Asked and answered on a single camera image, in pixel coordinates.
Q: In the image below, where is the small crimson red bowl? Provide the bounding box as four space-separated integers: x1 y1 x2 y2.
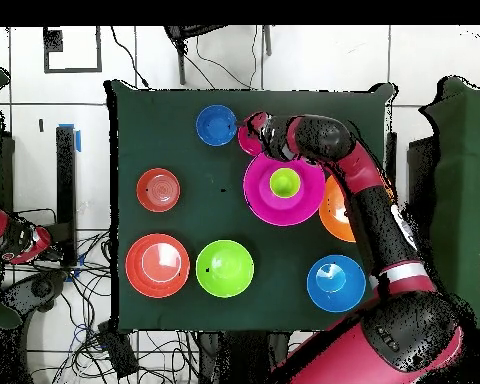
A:
236 124 265 157

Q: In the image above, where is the small dark blue bowl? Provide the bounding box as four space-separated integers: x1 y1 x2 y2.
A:
194 104 239 148

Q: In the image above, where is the lime green plastic cup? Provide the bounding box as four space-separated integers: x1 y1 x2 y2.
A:
268 166 302 200

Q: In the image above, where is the large pink plastic bowl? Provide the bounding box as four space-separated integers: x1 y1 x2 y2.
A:
242 152 327 228

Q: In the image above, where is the large orange plastic bowl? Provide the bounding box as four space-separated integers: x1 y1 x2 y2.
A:
318 174 357 244

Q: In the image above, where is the small red-orange plastic bowl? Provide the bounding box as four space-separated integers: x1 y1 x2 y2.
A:
135 167 182 214

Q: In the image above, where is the lime green plastic bowl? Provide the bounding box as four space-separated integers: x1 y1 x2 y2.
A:
195 239 256 299

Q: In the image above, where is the wide red-orange plastic bowl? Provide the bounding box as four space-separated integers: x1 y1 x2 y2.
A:
124 232 192 300

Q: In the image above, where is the light blue plastic bowl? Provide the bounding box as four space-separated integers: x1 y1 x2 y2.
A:
306 254 367 314

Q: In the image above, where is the long black bar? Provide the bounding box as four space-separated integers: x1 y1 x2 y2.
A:
55 125 78 267

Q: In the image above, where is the black power brick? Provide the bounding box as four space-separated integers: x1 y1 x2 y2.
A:
96 321 140 379

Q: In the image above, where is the black round floor stand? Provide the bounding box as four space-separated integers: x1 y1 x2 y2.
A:
0 270 70 321

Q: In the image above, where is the black camera tripod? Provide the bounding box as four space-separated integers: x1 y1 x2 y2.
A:
163 25 273 86

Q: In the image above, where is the black floor cable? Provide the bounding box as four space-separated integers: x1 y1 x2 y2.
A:
110 26 151 89

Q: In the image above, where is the black square floor frame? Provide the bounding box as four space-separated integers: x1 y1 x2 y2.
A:
42 26 104 74

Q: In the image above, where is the tangle of floor cables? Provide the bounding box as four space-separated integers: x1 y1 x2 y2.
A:
25 207 203 384

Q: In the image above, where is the black pedestal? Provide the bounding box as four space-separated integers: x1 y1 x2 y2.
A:
198 331 292 384

